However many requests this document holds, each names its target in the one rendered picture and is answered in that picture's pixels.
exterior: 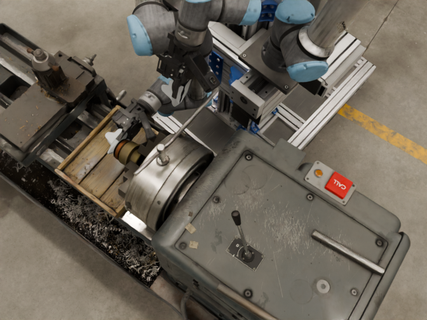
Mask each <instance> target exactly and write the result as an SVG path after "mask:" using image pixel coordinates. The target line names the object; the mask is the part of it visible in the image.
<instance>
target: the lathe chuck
mask: <svg viewBox="0 0 427 320"><path fill-rule="evenodd" d="M181 134H182V135H183V137H182V138H179V137H178V138H177V139H176V140H175V141H174V142H173V143H172V144H171V145H170V146H168V147H167V148H166V149H165V152H166V156H167V157H168V163H167V164H165V165H160V164H158V162H157V159H158V157H157V158H156V159H155V160H154V161H153V162H152V163H151V164H149V165H148V166H147V167H146V168H145V169H144V170H143V171H142V172H141V173H139V174H138V175H137V176H135V175H134V176H133V178H132V181H131V182H130V184H129V186H128V189H127V192H126V195H125V201H126V202H127V201H128V202H129V203H131V205H132V209H129V208H128V206H126V205H125V209H126V210H127V211H129V212H130V213H131V214H132V215H134V216H135V217H137V218H138V219H139V220H141V221H142V222H144V223H145V224H146V225H147V216H148V212H149V210H150V208H151V205H152V203H153V201H154V199H155V197H156V196H157V194H158V192H159V190H160V189H161V187H162V186H163V184H164V183H165V181H166V180H167V178H168V177H169V176H170V174H171V173H172V171H173V170H174V169H175V168H176V167H177V166H178V165H179V163H180V162H181V161H182V160H183V159H184V158H185V157H186V156H187V155H188V154H189V153H190V152H192V151H193V150H194V149H196V148H197V147H199V146H204V145H202V144H201V143H199V142H198V141H196V140H195V139H193V138H192V137H190V136H189V135H187V134H186V133H184V132H182V133H181ZM173 136H174V134H173V133H172V134H170V135H168V136H167V137H166V138H164V139H163V140H162V141H160V143H159V144H161V143H162V144H163V145H164V144H166V143H167V141H169V139H171V138H172V137H173ZM156 152H157V146H155V148H153V150H152V151H151V152H150V153H149V155H148V156H147V157H146V158H145V159H144V161H143V162H142V164H141V165H140V167H141V166H142V165H143V164H144V163H145V162H146V161H147V160H148V159H149V158H150V157H151V156H152V155H153V154H155V153H156ZM147 226H148V225H147Z"/></svg>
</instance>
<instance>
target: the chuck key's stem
mask: <svg viewBox="0 0 427 320"><path fill-rule="evenodd" d="M157 151H158V152H159V153H160V155H159V156H158V157H159V158H160V161H161V162H162V163H164V162H165V161H166V159H165V158H166V152H165V146H164V145H163V144H162V143H161V144H158V145H157Z"/></svg>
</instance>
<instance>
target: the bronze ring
mask: <svg viewBox="0 0 427 320"><path fill-rule="evenodd" d="M139 147H140V144H137V143H135V142H133V141H129V140H127V139H122V140H121V141H120V142H118V144H117V145H116V146H115V148H114V153H113V154H114V157H115V158H116V159H117V160H118V161H119V162H120V163H121V164H123V165H126V164H128V163H129V162H130V161H132V162H134V163H135V164H137V165H138V166H140V165H141V164H142V162H143V161H144V159H145V158H146V157H145V156H143V155H142V154H141V153H139V152H138V149H139Z"/></svg>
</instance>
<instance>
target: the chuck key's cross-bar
mask: <svg viewBox="0 0 427 320"><path fill-rule="evenodd" d="M218 92H219V89H218V88H216V89H214V91H213V92H212V93H211V94H210V95H209V96H208V98H207V99H206V100H205V101H204V102H203V103H202V104H201V105H200V106H199V107H198V109H197V110H196V111H195V112H194V113H193V114H192V116H191V117H190V118H189V119H188V120H187V121H186V122H185V123H184V124H183V125H182V127H181V128H180V129H179V130H178V131H177V132H176V134H174V136H173V137H171V139H169V141H167V143H166V144H164V146H165V149H166V148H167V147H168V146H170V145H171V144H172V143H173V142H174V141H175V140H176V139H177V137H178V136H179V135H180V134H181V133H182V132H183V131H184V130H185V129H186V128H187V126H188V125H189V124H190V123H191V122H192V121H193V119H194V118H195V117H196V116H197V115H198V114H199V113H200V112H201V111H202V110H203V108H204V107H205V106H206V105H207V104H208V103H209V101H211V99H212V98H213V97H214V96H215V95H216V94H217V93H218ZM159 155H160V153H159V152H158V151H157V152H156V153H155V154H153V155H152V156H151V157H150V158H149V159H148V160H147V161H146V162H145V163H144V164H143V165H142V166H141V167H140V168H139V169H138V170H136V171H135V172H134V173H133V174H134V175H135V176H137V175H138V174H139V173H141V172H142V171H143V170H144V169H145V168H146V167H147V166H148V165H149V164H151V163H152V162H153V161H154V160H155V159H156V158H157V157H158V156H159Z"/></svg>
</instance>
